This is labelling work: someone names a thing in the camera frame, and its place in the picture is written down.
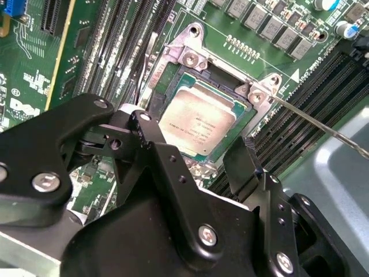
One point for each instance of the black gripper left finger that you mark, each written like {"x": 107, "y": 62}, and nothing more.
{"x": 31, "y": 150}

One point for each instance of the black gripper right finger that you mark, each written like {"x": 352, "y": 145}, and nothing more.
{"x": 276, "y": 231}

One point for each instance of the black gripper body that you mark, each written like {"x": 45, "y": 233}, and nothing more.
{"x": 129, "y": 245}

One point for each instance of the metal locking lever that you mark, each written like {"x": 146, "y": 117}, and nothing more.
{"x": 317, "y": 124}

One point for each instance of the silver CPU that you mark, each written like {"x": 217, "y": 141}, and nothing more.
{"x": 199, "y": 118}

